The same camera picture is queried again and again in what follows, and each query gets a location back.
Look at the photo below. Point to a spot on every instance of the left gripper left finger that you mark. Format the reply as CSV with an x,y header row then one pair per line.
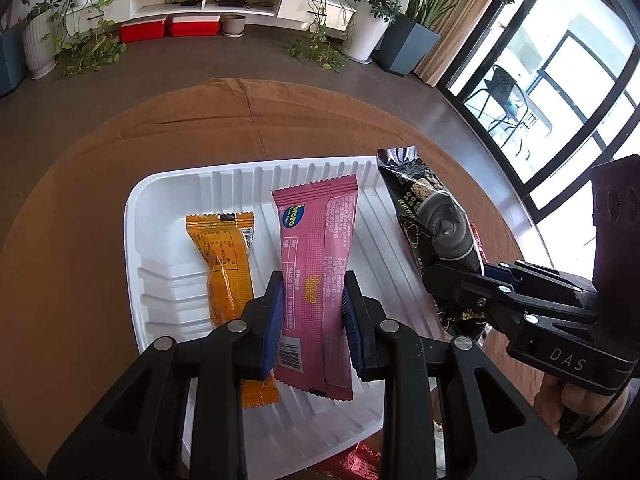
x,y
135,431

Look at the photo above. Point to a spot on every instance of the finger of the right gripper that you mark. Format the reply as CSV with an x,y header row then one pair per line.
x,y
464,300
502,273

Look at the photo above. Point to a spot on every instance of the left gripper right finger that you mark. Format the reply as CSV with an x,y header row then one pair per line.
x,y
490,430

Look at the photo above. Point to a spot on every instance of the black snack bag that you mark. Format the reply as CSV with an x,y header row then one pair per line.
x,y
438,231

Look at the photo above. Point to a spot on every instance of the small red foil pack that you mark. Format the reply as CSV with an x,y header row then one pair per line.
x,y
360,462

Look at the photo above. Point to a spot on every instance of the pink snack bar wrapper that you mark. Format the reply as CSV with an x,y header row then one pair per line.
x,y
316,220

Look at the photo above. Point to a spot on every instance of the orange snack bar wrapper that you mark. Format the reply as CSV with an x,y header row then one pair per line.
x,y
224,241

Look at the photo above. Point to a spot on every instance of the red chip bag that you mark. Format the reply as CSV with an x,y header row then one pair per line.
x,y
481,341

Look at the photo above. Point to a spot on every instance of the person's right hand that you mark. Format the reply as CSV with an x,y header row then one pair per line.
x,y
554,398

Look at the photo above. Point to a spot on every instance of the white plastic tray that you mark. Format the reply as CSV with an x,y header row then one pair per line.
x,y
167,287

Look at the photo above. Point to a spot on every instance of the balcony chair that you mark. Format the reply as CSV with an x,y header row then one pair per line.
x,y
505,105

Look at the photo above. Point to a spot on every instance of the beige curtain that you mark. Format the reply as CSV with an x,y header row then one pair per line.
x,y
454,27

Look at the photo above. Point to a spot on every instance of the large plant blue pot right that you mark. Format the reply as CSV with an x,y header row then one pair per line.
x,y
413,35

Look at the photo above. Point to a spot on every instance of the trailing plant right console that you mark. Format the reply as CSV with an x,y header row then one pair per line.
x,y
317,46

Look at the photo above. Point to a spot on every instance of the plant in white pot right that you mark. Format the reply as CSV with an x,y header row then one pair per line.
x,y
367,27

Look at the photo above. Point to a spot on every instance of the small beige pot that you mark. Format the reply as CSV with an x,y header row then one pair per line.
x,y
233,25

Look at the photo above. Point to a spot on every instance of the white tv console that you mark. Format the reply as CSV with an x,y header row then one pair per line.
x,y
291,14

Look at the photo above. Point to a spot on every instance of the tall plant blue pot left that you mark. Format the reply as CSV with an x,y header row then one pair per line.
x,y
12,58

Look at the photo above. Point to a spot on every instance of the right red storage box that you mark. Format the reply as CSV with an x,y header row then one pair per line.
x,y
197,25

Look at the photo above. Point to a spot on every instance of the red storage box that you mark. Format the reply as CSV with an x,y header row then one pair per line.
x,y
197,25
142,30

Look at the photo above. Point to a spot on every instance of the trailing plant on console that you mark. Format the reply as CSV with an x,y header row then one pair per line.
x,y
84,38

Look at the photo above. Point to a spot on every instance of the left red storage box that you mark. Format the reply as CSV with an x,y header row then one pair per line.
x,y
142,30

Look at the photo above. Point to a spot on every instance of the plant in white ribbed pot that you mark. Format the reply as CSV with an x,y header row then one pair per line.
x,y
39,49

